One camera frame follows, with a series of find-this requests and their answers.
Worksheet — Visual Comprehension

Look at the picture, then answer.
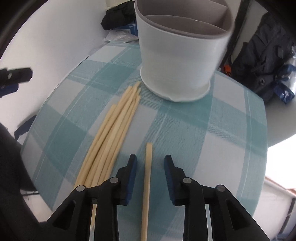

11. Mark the single wooden chopstick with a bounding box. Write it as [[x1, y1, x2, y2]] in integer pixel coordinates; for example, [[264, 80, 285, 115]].
[[140, 143, 152, 241]]

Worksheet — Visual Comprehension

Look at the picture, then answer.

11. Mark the wooden chopstick far left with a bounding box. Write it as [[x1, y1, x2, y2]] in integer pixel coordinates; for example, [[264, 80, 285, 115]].
[[74, 104, 117, 187]]

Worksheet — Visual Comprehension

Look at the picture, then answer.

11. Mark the wooden chopstick far right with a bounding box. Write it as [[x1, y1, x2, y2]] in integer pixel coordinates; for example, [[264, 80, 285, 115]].
[[97, 94, 141, 184]]

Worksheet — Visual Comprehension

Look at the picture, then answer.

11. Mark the teal plaid tablecloth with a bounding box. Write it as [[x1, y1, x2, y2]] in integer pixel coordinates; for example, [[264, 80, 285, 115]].
[[22, 43, 267, 240]]

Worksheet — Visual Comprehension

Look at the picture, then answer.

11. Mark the wooden chopstick middle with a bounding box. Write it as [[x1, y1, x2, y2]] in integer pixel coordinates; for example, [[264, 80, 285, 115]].
[[76, 86, 140, 187]]

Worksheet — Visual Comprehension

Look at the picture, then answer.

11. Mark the black jacket pile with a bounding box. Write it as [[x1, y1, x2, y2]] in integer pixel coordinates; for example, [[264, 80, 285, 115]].
[[101, 1, 136, 31]]

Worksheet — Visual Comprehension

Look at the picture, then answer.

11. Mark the blue cardboard box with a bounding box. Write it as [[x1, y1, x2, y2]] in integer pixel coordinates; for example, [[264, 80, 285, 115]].
[[116, 22, 138, 37]]

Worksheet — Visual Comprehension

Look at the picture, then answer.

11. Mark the silver blue folded umbrella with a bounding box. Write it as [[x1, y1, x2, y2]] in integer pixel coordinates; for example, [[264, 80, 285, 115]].
[[273, 45, 295, 104]]

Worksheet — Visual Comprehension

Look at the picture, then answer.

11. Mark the dark backpack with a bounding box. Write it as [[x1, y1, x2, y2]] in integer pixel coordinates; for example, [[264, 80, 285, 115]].
[[231, 13, 295, 103]]

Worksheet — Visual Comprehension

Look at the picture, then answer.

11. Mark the white utensil holder cup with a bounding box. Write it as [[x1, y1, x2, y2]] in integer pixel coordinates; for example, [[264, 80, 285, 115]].
[[134, 1, 234, 102]]

